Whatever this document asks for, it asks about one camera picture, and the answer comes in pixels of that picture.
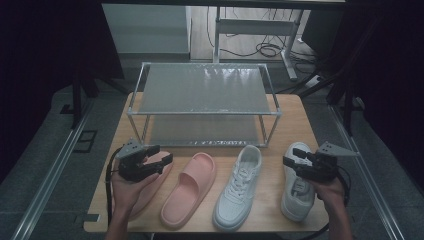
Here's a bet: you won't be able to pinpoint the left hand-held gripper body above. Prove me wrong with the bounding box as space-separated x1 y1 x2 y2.
115 138 158 183

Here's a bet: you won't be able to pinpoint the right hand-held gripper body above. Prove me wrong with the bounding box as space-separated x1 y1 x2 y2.
304 140 361 184

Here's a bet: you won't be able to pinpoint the pink slipper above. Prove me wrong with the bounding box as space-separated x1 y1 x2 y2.
159 152 218 230
111 150 174 221

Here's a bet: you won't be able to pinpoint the white sneaker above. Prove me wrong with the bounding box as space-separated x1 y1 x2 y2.
212 144 263 233
280 141 318 223

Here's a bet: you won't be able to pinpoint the grey metal shoe rack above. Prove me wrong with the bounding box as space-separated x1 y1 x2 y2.
126 62 283 148

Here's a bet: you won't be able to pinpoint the person's right hand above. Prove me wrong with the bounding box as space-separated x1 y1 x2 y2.
311 176 347 215

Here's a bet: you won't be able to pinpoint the black metal stand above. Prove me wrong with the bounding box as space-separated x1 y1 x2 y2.
326 76 364 136
59 66 101 129

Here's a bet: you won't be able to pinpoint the white power strip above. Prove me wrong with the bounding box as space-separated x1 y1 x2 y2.
304 74 325 89

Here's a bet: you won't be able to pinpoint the dark curtain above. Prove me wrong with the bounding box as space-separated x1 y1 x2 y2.
333 0 424 191
0 0 125 183

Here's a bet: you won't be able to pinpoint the white cabinet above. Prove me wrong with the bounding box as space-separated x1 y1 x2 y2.
101 3 193 61

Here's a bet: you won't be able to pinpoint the black cabinet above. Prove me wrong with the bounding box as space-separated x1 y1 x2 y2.
301 9 346 59

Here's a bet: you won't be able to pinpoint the black crossbar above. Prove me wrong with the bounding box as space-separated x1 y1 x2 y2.
101 0 348 11

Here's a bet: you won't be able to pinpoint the left hand-held gripper cable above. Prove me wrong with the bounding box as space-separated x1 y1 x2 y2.
105 148 123 228

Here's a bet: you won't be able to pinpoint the black floor bracket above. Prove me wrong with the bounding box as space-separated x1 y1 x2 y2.
73 129 98 154

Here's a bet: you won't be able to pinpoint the aluminium floor rail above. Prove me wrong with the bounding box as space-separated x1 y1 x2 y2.
11 99 96 240
328 104 406 240

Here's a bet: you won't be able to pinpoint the black floor cable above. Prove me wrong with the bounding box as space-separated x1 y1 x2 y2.
274 74 321 95

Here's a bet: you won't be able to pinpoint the coiled black cables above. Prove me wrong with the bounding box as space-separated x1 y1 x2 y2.
206 6 318 64

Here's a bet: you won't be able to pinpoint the white desk frame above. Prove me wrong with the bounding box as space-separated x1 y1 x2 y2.
213 8 305 81

